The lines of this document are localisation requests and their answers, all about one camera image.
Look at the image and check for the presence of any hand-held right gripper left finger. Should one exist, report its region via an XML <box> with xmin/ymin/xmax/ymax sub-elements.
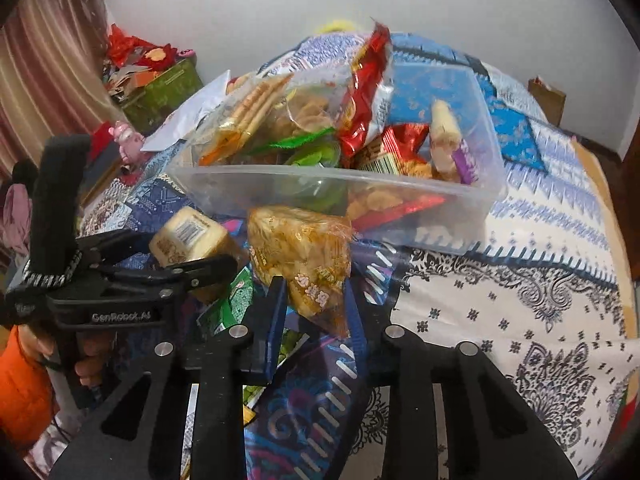
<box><xmin>50</xmin><ymin>276</ymin><xmax>289</xmax><ymax>480</ymax></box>

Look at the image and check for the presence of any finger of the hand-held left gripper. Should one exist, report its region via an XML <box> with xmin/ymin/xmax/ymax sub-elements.
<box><xmin>76</xmin><ymin>229</ymin><xmax>162</xmax><ymax>269</ymax></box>
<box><xmin>99</xmin><ymin>254</ymin><xmax>239</xmax><ymax>307</ymax></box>

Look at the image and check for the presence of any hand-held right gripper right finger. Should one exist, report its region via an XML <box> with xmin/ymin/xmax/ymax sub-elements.
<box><xmin>344</xmin><ymin>279</ymin><xmax>568</xmax><ymax>480</ymax></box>

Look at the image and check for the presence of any pale cake packet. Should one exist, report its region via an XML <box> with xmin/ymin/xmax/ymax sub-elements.
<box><xmin>149</xmin><ymin>206</ymin><xmax>232</xmax><ymax>267</ymax></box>

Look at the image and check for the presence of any golden pastry packet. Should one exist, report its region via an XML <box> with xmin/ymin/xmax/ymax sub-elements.
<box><xmin>246</xmin><ymin>206</ymin><xmax>354</xmax><ymax>337</ymax></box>

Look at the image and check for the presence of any clear plastic storage container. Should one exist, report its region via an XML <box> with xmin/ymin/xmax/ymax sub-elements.
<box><xmin>165</xmin><ymin>62</ymin><xmax>509</xmax><ymax>257</ymax></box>

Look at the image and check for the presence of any red sausage packet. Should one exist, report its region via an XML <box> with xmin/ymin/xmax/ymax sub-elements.
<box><xmin>350</xmin><ymin>194</ymin><xmax>447</xmax><ymax>227</ymax></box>

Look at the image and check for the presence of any green jelly cup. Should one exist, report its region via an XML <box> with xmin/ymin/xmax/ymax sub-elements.
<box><xmin>284</xmin><ymin>141</ymin><xmax>347</xmax><ymax>211</ymax></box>

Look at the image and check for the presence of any cracker packet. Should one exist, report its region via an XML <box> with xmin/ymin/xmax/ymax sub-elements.
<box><xmin>215</xmin><ymin>74</ymin><xmax>295</xmax><ymax>147</ymax></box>

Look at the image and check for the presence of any clear bag of chips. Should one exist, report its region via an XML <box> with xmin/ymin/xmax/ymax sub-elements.
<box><xmin>269</xmin><ymin>71</ymin><xmax>352</xmax><ymax>142</ymax></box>

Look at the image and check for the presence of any red peanut bag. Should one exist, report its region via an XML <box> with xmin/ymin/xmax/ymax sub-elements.
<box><xmin>356</xmin><ymin>122</ymin><xmax>432</xmax><ymax>177</ymax></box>

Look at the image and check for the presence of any yellow bar with purple label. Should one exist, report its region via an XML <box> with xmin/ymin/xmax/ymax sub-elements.
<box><xmin>429</xmin><ymin>99</ymin><xmax>482</xmax><ymax>184</ymax></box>

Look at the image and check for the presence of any tall red foil bag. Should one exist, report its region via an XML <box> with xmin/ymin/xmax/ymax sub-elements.
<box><xmin>339</xmin><ymin>22</ymin><xmax>394</xmax><ymax>157</ymax></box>

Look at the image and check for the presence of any person's left forearm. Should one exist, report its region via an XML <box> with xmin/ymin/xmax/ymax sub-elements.
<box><xmin>0</xmin><ymin>324</ymin><xmax>55</xmax><ymax>447</ymax></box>

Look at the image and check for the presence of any person's left hand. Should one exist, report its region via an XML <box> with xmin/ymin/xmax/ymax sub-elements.
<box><xmin>73</xmin><ymin>329</ymin><xmax>119</xmax><ymax>387</ymax></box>

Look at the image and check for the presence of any green snack packet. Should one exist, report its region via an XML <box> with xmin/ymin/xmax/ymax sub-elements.
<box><xmin>196</xmin><ymin>266</ymin><xmax>257</xmax><ymax>337</ymax></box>

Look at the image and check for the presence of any pink cloth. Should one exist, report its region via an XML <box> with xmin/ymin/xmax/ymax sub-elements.
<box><xmin>0</xmin><ymin>181</ymin><xmax>32</xmax><ymax>263</ymax></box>

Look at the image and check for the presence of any pink plush toy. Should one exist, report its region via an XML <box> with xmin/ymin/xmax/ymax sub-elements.
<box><xmin>108</xmin><ymin>120</ymin><xmax>149</xmax><ymax>167</ymax></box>

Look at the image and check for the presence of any red box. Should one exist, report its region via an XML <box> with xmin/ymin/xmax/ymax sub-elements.
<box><xmin>89</xmin><ymin>121</ymin><xmax>120</xmax><ymax>162</ymax></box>

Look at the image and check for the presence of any white pillow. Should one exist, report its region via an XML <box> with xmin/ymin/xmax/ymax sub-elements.
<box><xmin>140</xmin><ymin>70</ymin><xmax>232</xmax><ymax>154</ymax></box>

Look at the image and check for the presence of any green storage box with clutter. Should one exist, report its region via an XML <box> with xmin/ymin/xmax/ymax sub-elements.
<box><xmin>102</xmin><ymin>24</ymin><xmax>199</xmax><ymax>97</ymax></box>

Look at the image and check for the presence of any striped curtain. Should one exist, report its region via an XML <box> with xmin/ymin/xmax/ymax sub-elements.
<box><xmin>0</xmin><ymin>0</ymin><xmax>110</xmax><ymax>182</ymax></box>

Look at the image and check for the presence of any cardboard box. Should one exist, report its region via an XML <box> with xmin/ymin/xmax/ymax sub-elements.
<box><xmin>527</xmin><ymin>75</ymin><xmax>567</xmax><ymax>129</ymax></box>

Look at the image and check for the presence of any yellow foam ring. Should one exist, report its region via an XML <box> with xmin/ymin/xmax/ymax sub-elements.
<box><xmin>316</xmin><ymin>18</ymin><xmax>362</xmax><ymax>34</ymax></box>

